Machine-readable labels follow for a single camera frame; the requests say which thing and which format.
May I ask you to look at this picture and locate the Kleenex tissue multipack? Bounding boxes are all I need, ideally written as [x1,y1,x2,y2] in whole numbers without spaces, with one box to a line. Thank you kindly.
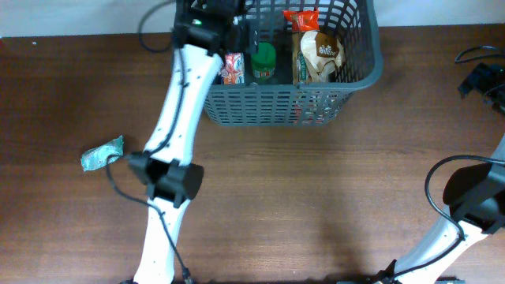
[219,53,245,84]

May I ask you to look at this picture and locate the green lid spice jar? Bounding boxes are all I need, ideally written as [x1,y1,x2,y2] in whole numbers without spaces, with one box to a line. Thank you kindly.
[251,42,276,81]

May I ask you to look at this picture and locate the spaghetti pack orange ends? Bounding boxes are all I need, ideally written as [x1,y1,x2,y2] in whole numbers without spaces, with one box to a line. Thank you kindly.
[282,10,320,85]

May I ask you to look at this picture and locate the brown white snack bag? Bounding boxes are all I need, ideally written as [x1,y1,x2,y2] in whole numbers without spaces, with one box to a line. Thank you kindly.
[301,31,345,83]

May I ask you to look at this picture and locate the small teal tissue packet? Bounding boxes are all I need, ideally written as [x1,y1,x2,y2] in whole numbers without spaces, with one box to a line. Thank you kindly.
[80,136,124,172]

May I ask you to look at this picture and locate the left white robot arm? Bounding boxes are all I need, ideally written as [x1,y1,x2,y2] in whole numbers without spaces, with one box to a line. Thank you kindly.
[126,1,259,283]

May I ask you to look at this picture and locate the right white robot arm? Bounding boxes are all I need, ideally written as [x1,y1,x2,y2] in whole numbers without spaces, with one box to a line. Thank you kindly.
[372,141,504,283]

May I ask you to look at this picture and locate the grey plastic lattice basket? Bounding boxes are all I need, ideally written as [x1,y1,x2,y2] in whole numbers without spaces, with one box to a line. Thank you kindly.
[170,0,383,128]

